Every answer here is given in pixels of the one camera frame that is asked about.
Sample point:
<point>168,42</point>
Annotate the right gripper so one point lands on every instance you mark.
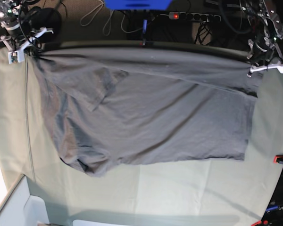
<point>12,26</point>

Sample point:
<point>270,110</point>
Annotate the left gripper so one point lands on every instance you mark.
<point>264,47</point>

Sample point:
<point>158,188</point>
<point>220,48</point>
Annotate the grey t-shirt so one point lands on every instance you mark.
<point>103,107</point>

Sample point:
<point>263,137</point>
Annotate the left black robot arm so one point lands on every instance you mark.
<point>265,30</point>

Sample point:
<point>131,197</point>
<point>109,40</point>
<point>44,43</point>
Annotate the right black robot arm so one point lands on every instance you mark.
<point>10,12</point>

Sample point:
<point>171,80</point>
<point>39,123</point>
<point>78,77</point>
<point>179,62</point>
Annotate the black round base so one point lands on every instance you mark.
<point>49,18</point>

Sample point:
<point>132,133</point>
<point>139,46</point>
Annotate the black power strip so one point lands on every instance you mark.
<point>194,17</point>

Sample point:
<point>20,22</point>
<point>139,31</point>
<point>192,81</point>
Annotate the red black clamp centre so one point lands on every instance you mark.
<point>143,35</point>

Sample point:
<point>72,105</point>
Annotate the white storage bin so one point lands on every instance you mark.
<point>20,208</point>

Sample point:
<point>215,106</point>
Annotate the red clamp bottom right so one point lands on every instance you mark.
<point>261,223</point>

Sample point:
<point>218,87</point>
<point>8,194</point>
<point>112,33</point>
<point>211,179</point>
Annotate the blue plastic mount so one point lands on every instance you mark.
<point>137,4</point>

